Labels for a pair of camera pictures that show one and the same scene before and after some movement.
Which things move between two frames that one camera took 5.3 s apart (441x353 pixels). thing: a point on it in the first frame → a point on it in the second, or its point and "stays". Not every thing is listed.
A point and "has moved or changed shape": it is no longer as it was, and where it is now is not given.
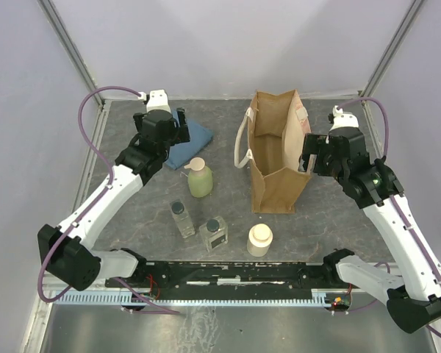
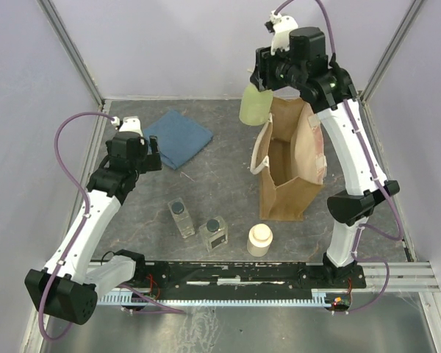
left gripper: x=183 y=131 → x=151 y=161
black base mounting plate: x=231 y=275 stays
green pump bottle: x=200 y=178 → x=256 y=106
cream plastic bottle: x=260 y=237 stays
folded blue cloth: x=199 y=135 stays
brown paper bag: x=271 y=134 has moved or changed shape
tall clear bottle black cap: x=181 y=218 stays
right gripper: x=314 y=144 → x=267 y=60
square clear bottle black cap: x=214 y=232 stays
